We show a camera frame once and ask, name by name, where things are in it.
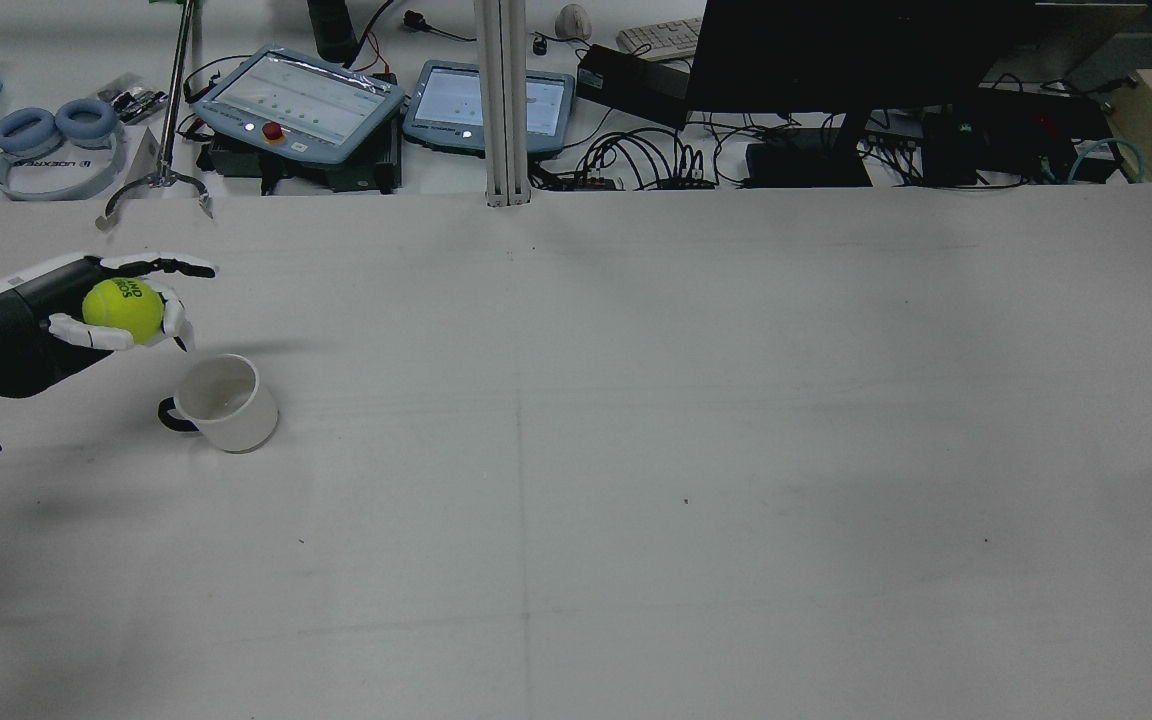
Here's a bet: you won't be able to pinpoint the black cable bundle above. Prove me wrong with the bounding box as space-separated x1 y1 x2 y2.
534 125 749 192

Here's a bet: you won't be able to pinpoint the white mug black handle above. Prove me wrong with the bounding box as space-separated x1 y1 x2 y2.
157 354 279 454

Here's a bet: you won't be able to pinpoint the metal tripod stand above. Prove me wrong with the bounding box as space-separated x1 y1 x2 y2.
96 0 214 233

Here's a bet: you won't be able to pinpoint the blue white headphones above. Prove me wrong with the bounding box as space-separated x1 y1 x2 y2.
0 98 127 202

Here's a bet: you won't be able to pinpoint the clear plastic bag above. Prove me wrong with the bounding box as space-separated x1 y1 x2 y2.
94 72 171 126

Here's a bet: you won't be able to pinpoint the large blue teach pendant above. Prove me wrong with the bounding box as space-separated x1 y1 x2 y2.
192 46 407 166

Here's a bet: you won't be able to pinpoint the yellow tennis ball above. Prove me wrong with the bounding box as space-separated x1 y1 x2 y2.
82 278 165 346

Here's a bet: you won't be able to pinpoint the silver aluminium profile post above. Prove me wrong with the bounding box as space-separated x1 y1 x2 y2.
474 0 533 208

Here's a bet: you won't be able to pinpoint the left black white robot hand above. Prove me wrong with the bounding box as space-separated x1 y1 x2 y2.
0 253 218 399

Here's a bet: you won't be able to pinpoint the black power adapter box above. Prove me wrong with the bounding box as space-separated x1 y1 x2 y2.
576 44 693 130

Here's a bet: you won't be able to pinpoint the small blue teach pendant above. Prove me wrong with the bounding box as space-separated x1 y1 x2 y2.
402 60 577 159

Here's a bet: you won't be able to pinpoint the teal cable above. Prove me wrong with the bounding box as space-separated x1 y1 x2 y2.
1066 137 1147 185

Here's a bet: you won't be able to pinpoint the black electronics box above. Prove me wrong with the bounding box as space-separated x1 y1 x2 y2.
921 88 1122 187

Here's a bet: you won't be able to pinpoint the white keyboard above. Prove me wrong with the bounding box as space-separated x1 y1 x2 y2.
616 17 705 62

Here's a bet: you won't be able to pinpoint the black computer monitor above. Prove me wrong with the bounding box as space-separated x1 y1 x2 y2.
686 0 1037 189

